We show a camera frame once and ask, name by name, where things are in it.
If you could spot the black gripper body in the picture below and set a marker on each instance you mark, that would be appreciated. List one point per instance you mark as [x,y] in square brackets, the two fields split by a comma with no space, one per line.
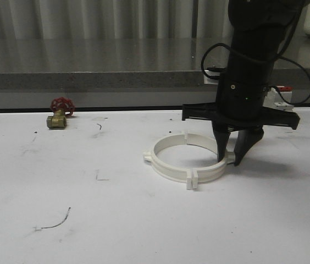
[239,104]

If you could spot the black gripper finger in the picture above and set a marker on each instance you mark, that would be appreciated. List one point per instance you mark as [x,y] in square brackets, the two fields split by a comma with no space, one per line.
[245,140]
[221,135]

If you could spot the white half pipe clamp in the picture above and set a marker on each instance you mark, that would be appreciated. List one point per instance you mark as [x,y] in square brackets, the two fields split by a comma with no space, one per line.
[206,174]
[168,171]

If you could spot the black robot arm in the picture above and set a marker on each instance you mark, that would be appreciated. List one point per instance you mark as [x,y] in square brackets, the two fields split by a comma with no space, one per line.
[262,33]

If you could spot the brass valve red handwheel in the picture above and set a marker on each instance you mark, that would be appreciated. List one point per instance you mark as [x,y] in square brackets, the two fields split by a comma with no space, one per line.
[62,108]

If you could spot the grey stone counter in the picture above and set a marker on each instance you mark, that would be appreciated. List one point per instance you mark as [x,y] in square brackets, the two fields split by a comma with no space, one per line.
[144,73]

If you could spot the white circuit breaker red switch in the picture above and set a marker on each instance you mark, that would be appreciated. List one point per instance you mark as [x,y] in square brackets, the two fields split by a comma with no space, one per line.
[279,98]

